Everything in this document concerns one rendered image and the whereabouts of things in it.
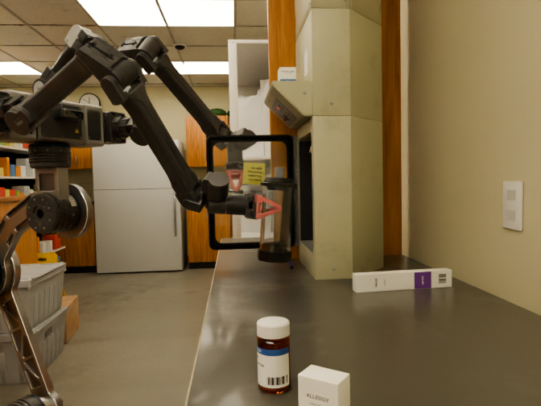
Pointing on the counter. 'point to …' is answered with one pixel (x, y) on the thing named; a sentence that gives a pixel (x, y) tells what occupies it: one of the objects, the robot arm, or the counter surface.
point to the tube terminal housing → (344, 142)
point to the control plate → (282, 112)
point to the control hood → (292, 99)
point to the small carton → (287, 73)
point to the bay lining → (305, 191)
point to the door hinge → (296, 191)
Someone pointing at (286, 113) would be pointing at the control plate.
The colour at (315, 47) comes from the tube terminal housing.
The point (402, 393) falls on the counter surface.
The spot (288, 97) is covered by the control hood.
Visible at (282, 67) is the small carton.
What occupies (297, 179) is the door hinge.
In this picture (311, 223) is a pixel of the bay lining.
